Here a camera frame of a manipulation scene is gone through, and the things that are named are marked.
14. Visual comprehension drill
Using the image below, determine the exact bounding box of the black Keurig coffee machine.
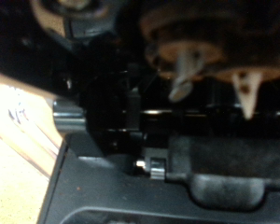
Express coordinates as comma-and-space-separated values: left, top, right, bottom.
0, 0, 280, 224

